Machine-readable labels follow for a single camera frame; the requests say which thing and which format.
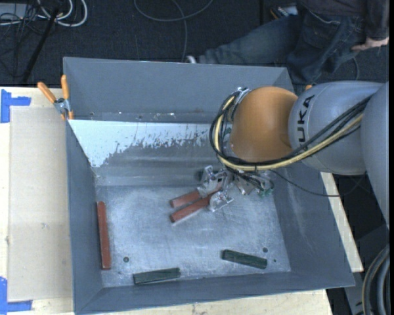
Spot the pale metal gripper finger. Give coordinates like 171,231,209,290
196,165,228,198
208,191,234,213

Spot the red-brown flat block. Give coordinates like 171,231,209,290
169,188,205,209
169,195,217,224
96,201,112,271

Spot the person's hand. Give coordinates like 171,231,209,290
351,37,390,52

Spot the dark green flat block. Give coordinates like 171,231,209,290
221,249,269,270
133,267,182,285

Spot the pale wood flat board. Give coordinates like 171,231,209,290
7,105,74,303

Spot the person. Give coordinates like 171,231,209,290
185,0,390,85

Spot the grey metal bin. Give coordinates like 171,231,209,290
62,56,356,315

